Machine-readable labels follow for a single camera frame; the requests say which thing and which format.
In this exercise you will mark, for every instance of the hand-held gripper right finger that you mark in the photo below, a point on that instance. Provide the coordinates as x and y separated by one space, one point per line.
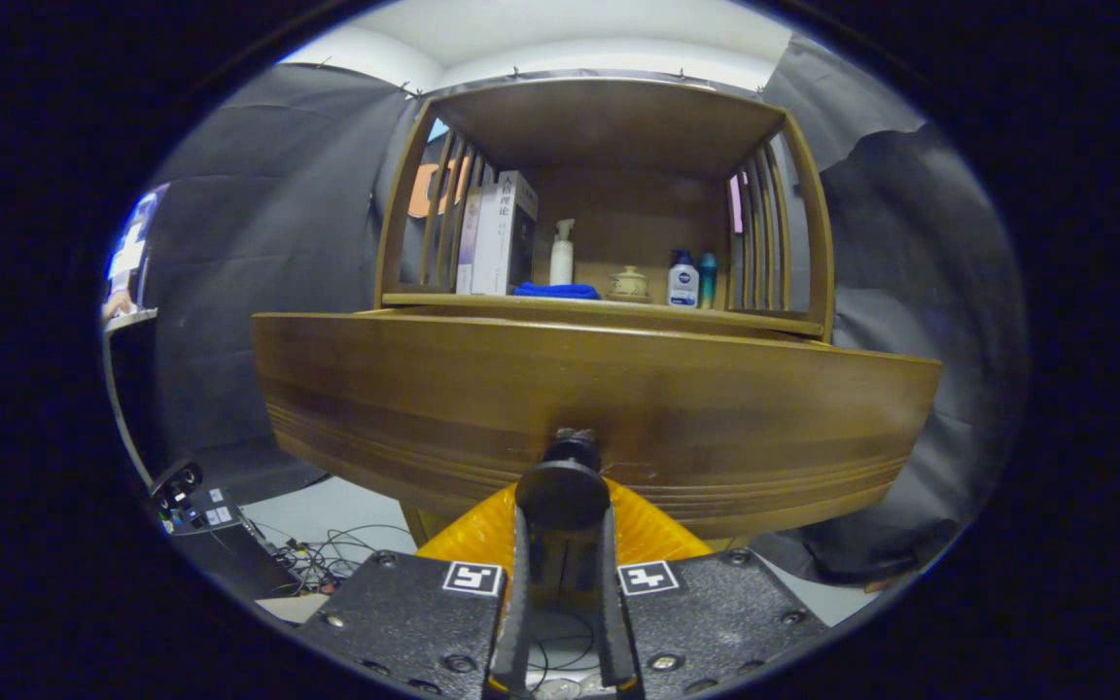
618 632

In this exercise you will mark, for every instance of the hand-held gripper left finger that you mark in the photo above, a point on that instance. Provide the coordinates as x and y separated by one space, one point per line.
511 632

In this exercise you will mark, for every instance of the wooden countertop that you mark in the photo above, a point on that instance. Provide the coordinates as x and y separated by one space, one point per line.
521 302

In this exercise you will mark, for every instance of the black device box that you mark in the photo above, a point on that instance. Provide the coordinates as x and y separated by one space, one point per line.
229 554

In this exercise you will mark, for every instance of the blue cloth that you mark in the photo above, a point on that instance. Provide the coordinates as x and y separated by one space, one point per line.
555 290

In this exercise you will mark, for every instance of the beige lidded teacup with saucer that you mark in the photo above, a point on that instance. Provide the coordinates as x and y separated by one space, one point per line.
628 284

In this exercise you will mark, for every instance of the white lotion bottle blue cap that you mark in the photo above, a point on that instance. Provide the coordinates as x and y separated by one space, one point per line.
682 284

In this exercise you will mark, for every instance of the teal bottle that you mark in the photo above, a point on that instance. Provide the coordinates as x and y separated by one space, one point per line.
708 277

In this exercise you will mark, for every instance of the white pump bottle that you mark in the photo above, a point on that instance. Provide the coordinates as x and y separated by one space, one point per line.
561 262

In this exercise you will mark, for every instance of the white spine grey cover book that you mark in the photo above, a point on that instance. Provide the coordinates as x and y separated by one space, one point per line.
507 233

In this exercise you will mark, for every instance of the white stand table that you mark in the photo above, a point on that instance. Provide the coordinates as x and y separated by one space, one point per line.
132 319

